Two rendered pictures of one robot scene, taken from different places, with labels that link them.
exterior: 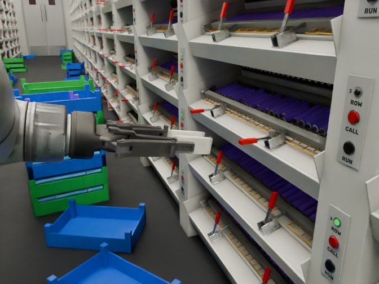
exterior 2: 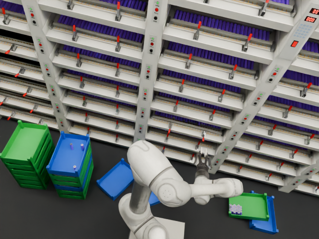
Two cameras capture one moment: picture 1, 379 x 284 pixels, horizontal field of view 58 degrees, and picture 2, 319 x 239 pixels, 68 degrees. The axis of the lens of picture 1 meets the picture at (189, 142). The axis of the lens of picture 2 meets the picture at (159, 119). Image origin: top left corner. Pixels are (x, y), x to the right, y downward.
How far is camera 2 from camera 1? 168 cm
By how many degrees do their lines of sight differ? 62
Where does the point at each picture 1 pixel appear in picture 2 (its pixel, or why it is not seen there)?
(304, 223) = (205, 143)
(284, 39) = (212, 119)
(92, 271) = not seen: hidden behind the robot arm
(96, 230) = (116, 180)
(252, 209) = (187, 144)
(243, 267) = (179, 155)
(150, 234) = not seen: hidden behind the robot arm
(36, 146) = not seen: hidden behind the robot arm
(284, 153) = (208, 136)
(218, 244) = (165, 153)
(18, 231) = (92, 209)
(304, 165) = (215, 138)
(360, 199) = (232, 144)
